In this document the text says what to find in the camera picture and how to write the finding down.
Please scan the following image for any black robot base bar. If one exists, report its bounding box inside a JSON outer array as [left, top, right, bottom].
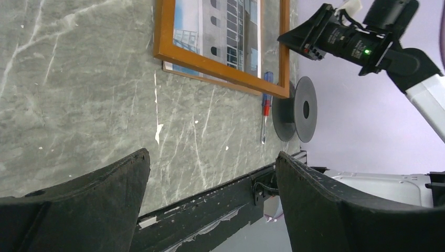
[[129, 149, 309, 252]]

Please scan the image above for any wooden picture frame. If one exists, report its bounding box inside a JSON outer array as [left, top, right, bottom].
[[153, 1, 290, 98]]

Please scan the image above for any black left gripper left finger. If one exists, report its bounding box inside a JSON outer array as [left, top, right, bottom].
[[1, 148, 150, 251]]

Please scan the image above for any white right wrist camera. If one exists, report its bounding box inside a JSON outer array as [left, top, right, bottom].
[[337, 0, 363, 16]]

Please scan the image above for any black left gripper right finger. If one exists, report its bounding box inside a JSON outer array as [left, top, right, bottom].
[[276, 152, 444, 251]]

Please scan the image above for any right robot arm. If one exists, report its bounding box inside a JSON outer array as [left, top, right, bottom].
[[302, 1, 444, 139]]

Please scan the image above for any dark grey round disc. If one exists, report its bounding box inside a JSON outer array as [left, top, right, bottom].
[[272, 76, 318, 143]]

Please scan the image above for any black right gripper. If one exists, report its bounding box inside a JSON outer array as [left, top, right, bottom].
[[277, 3, 343, 60]]

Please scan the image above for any building photo print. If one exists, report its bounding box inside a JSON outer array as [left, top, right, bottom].
[[173, 0, 261, 77]]

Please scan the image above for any blue handled screwdriver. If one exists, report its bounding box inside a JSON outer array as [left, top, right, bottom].
[[260, 71, 274, 144]]

